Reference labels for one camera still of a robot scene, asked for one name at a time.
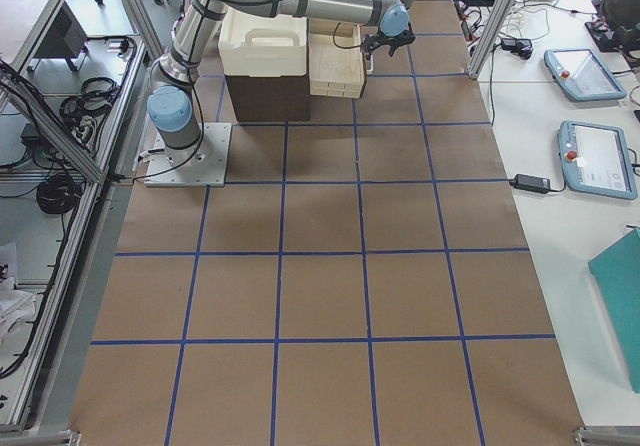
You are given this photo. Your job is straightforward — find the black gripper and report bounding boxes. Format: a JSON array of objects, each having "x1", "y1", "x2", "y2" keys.
[{"x1": 360, "y1": 29, "x2": 415, "y2": 59}]

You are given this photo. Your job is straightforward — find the wooden drawer with white handle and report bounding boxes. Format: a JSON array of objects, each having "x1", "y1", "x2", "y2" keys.
[{"x1": 308, "y1": 19, "x2": 367, "y2": 99}]

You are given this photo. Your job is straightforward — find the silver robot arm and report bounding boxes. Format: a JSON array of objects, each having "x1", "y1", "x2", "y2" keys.
[{"x1": 146, "y1": 0, "x2": 414, "y2": 167}]

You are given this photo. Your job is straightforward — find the cream plastic tray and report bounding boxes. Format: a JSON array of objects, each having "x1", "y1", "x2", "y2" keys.
[{"x1": 218, "y1": 8, "x2": 307, "y2": 77}]

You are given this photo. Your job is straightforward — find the upper teach pendant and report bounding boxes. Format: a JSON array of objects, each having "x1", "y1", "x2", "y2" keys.
[{"x1": 543, "y1": 48, "x2": 627, "y2": 102}]

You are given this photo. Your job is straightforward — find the teach pendant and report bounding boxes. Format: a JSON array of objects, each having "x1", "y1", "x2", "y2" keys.
[
  {"x1": 543, "y1": 48, "x2": 627, "y2": 102},
  {"x1": 557, "y1": 120, "x2": 638, "y2": 200}
]

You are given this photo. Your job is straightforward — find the black power adapter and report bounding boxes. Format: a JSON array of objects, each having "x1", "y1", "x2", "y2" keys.
[{"x1": 509, "y1": 174, "x2": 552, "y2": 194}]

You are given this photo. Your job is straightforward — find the lower teach pendant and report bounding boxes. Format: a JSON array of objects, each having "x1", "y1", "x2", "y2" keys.
[{"x1": 557, "y1": 120, "x2": 638, "y2": 200}]

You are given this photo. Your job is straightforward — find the aluminium frame post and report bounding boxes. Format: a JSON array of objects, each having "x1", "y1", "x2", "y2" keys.
[{"x1": 468, "y1": 0, "x2": 515, "y2": 80}]

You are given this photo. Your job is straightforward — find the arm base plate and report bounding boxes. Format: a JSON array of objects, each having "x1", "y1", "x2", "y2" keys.
[{"x1": 143, "y1": 122, "x2": 232, "y2": 187}]

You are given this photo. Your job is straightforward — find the coiled black cables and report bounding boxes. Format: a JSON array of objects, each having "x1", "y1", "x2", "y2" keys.
[{"x1": 35, "y1": 173, "x2": 76, "y2": 216}]

